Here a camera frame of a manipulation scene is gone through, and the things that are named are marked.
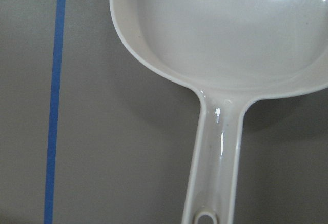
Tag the beige plastic dustpan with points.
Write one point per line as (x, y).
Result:
(231, 53)

